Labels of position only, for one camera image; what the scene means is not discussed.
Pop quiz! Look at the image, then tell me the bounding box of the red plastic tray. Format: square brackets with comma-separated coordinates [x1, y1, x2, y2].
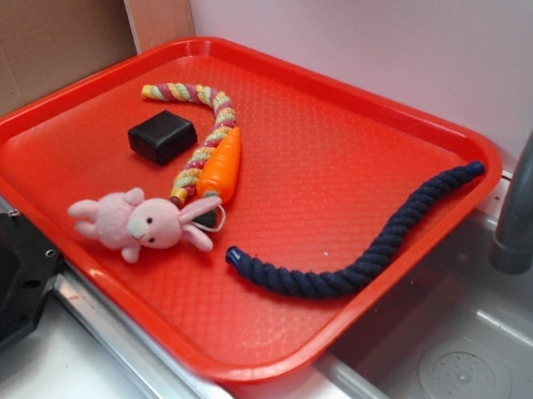
[0, 37, 503, 382]

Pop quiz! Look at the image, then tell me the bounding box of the black square block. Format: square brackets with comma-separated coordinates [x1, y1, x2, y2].
[127, 111, 197, 166]

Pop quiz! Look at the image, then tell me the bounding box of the multicolour braided rope toy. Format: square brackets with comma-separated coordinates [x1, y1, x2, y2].
[140, 82, 237, 208]

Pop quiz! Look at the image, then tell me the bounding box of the navy blue twisted rope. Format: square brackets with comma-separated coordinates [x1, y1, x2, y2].
[222, 139, 487, 314]

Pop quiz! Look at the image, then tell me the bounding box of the brown cardboard panel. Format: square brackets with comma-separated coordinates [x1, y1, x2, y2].
[0, 0, 194, 116]

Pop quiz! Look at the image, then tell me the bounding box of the pink plush bunny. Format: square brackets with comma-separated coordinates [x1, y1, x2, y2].
[67, 188, 221, 263]

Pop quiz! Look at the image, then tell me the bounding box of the orange plastic carrot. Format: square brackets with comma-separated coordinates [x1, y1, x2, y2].
[196, 126, 242, 204]

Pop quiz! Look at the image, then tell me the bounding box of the grey plastic sink basin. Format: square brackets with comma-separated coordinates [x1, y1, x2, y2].
[317, 212, 533, 399]

